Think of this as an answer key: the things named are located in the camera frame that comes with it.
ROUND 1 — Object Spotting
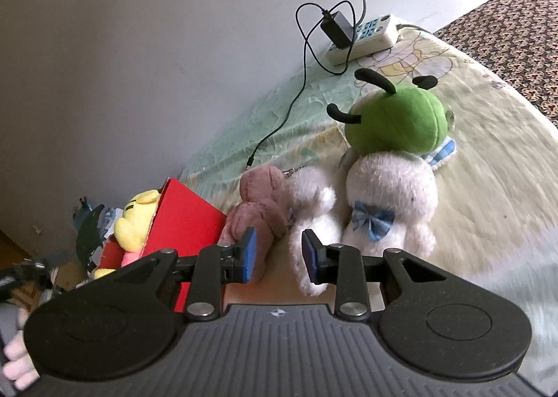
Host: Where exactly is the black charger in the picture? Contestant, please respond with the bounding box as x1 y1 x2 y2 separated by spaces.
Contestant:
320 10 353 50

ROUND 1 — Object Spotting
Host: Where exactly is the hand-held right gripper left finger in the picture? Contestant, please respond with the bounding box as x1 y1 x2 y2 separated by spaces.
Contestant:
111 227 259 323

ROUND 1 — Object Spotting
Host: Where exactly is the small white plush toy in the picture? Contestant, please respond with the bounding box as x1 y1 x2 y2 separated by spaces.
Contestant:
283 166 345 297

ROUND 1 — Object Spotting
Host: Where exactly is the person's left hand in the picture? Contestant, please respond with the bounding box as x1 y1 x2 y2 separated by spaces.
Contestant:
2 307 41 385

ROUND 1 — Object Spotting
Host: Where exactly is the green plush toy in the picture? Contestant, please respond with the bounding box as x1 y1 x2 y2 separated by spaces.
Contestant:
327 68 456 158

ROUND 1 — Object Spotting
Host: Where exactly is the white power strip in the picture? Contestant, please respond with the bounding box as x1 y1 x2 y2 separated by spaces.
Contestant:
326 13 399 65

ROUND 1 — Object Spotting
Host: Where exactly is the pink plush toy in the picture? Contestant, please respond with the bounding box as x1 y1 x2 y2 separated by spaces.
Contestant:
217 164 291 282

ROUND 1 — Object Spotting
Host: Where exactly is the white plush with blue bow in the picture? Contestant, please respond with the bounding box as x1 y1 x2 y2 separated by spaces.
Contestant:
339 139 457 259

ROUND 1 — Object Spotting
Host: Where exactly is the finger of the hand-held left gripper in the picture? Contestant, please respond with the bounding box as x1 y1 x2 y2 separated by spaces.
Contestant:
0 261 48 293

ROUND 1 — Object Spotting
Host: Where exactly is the yellow plush toy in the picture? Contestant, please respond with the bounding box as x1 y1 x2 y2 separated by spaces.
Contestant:
93 189 162 281

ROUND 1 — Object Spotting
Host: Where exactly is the red cardboard box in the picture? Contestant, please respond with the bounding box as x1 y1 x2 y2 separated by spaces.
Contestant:
93 178 228 314

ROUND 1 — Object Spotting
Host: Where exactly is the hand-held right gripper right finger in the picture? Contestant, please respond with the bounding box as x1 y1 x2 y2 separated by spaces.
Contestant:
302 229 450 323

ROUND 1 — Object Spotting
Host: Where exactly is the brown patterned blanket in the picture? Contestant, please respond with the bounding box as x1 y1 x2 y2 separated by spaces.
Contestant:
433 0 558 127

